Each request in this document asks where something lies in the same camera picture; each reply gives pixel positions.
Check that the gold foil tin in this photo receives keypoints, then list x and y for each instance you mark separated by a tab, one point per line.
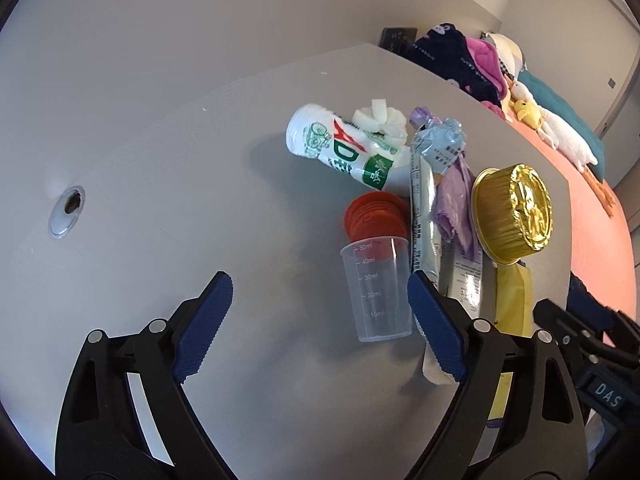
511	213

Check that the blue foil wrapper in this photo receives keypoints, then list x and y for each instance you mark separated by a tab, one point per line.
440	143

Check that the black wall socket panel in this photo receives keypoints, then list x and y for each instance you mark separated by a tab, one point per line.
397	39

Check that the navy patterned blanket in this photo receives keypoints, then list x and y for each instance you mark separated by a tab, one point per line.
443	52

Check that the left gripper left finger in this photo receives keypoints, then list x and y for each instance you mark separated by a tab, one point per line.
99	433

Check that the teal pillow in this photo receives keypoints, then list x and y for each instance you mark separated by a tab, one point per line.
546	97

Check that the yellow packet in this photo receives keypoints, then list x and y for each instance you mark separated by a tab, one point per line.
514	316

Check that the yellow duck plush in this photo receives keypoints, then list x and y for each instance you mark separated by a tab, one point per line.
529	113

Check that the clear measuring cup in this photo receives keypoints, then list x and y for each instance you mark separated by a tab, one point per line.
377	271

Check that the purple plastic wrapper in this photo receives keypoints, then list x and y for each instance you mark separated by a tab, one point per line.
453	192

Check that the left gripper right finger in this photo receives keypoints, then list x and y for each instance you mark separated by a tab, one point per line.
542	435

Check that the white purple sachet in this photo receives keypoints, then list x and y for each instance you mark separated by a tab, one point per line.
465	275

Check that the red bottle cap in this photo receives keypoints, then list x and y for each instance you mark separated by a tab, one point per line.
377	214

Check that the desk cable grommet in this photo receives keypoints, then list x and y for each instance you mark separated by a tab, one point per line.
66	211

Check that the silver sachet wrapper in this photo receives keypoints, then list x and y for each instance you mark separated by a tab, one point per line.
426	251

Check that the white yogurt drink bottle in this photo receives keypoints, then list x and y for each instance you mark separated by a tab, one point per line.
375	159

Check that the pink fleece blanket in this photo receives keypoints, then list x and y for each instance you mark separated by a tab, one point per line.
487	61

